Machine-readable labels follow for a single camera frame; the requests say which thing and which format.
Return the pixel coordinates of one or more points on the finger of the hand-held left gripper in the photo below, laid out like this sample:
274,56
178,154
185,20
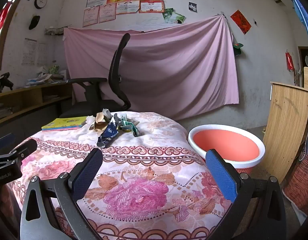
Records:
26,147
5,140

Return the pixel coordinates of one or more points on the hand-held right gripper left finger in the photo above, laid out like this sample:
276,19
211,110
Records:
87,175

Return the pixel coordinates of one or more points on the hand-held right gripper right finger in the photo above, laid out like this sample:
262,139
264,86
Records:
221,177

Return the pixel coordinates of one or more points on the white red plastic basin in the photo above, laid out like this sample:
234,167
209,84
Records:
226,142

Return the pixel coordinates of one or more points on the blue wrapper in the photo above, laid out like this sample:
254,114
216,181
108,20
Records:
109,133

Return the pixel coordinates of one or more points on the torn brown paper packet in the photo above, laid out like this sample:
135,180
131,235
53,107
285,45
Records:
100,123

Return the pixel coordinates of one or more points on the white tissue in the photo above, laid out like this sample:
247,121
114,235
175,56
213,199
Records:
90,120

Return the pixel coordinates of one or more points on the grey wrapper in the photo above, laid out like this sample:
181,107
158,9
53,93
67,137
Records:
116,120

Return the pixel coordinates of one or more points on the pink book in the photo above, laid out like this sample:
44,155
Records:
60,129

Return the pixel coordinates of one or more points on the blue book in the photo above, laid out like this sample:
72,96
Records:
61,127

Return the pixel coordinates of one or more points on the yellow book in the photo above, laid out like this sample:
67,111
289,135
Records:
64,122

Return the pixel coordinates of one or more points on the wooden shelf desk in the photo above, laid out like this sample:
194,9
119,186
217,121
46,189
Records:
24,97

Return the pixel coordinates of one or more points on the black clamp stand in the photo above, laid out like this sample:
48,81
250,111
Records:
2,82

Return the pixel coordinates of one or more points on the floral pink blanket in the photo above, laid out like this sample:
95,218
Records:
144,140

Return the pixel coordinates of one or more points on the pile of papers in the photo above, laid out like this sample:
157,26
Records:
44,77

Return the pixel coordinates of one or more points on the wooden cabinet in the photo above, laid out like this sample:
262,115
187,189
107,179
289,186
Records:
286,125

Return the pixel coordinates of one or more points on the black office chair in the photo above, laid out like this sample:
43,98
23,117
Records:
117,75

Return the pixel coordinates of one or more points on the red window cloth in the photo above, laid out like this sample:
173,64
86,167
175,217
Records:
1,22

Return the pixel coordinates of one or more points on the black hanging cap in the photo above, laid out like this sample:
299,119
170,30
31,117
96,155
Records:
34,22

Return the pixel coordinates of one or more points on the pink hanging cloth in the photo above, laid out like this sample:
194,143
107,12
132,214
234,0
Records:
169,67

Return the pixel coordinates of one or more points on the green hanging cap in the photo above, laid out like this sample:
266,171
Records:
237,48

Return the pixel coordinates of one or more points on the red hanging ornament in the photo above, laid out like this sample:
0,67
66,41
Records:
289,61

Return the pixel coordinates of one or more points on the red paper poster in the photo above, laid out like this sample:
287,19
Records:
241,22

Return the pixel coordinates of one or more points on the green photo print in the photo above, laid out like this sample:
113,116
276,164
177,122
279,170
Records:
167,13
179,18

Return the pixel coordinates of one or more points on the white wall calendar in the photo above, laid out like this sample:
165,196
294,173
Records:
29,51

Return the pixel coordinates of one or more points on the wooden window frame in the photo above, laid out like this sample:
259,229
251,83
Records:
5,47

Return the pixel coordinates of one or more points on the cluttered wall shelf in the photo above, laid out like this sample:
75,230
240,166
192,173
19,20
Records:
55,31

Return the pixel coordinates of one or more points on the dark door frame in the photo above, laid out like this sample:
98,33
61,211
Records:
302,65

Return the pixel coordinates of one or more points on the round wall clock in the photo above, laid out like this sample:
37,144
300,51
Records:
41,1

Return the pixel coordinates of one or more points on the group of wall certificates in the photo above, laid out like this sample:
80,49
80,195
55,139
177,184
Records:
124,7

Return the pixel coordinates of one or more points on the black white wall photo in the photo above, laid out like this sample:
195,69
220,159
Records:
192,7

